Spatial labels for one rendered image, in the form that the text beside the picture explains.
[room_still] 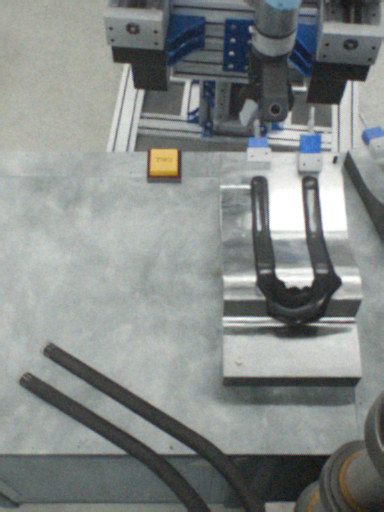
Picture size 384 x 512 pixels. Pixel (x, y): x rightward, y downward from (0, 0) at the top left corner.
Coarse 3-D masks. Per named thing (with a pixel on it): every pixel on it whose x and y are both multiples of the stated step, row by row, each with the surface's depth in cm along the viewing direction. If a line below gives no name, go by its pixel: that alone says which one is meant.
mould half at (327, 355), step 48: (240, 192) 146; (288, 192) 146; (336, 192) 146; (240, 240) 140; (288, 240) 140; (336, 240) 140; (240, 288) 130; (240, 336) 134; (288, 336) 134; (336, 336) 134; (240, 384) 134; (288, 384) 134; (336, 384) 134
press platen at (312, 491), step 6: (312, 486) 103; (318, 486) 103; (306, 492) 103; (312, 492) 102; (318, 492) 102; (300, 498) 102; (306, 498) 102; (312, 498) 101; (300, 504) 102; (306, 504) 102; (312, 504) 101; (294, 510) 104; (300, 510) 101; (306, 510) 101; (312, 510) 101
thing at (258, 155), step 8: (256, 120) 154; (256, 128) 153; (256, 136) 152; (248, 144) 151; (256, 144) 150; (264, 144) 150; (248, 152) 148; (256, 152) 148; (264, 152) 148; (248, 160) 147; (256, 160) 147; (264, 160) 147; (248, 168) 149; (256, 168) 149; (264, 168) 149
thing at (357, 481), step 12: (360, 456) 73; (348, 468) 78; (360, 468) 71; (372, 468) 67; (348, 480) 77; (360, 480) 72; (372, 480) 69; (360, 492) 74; (372, 492) 71; (360, 504) 77; (372, 504) 74
